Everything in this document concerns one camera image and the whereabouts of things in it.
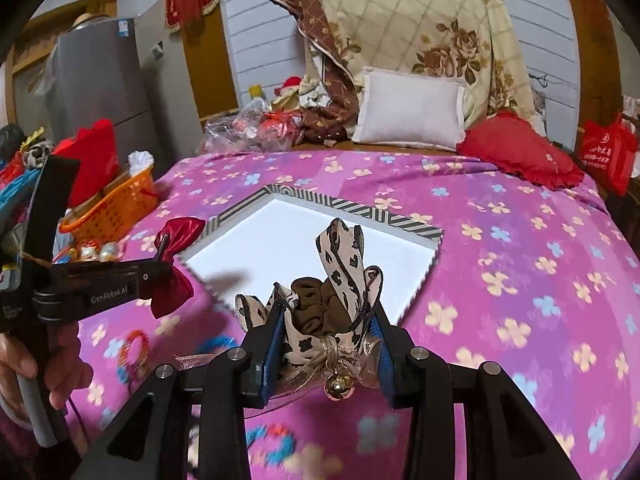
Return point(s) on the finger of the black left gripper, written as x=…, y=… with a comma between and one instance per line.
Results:
x=157, y=271

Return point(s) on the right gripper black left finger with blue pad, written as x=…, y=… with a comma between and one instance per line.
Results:
x=148, y=438

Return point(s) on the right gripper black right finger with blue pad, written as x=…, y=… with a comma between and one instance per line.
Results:
x=505, y=437

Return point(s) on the red velvet bow clip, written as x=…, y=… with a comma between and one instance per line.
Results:
x=183, y=232

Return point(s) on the leopard print bow scrunchie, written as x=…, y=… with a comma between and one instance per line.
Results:
x=327, y=339

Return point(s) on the orange plastic basket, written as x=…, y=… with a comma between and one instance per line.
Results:
x=115, y=214

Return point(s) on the white tissue in basket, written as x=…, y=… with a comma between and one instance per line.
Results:
x=139, y=161

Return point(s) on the striped white shallow box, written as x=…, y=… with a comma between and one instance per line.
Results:
x=268, y=237

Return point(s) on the red paper gift bag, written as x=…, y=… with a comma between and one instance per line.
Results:
x=95, y=150

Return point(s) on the clear plastic bag pile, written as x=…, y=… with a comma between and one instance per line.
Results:
x=256, y=128

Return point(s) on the grey refrigerator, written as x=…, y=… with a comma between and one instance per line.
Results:
x=132, y=72

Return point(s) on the white small pillow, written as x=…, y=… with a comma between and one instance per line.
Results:
x=410, y=110

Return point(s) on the red ruffled cushion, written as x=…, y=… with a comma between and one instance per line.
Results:
x=513, y=146

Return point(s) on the red shopping bag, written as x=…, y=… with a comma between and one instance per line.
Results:
x=608, y=152

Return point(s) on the beige floral quilt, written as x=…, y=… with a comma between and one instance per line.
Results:
x=472, y=41

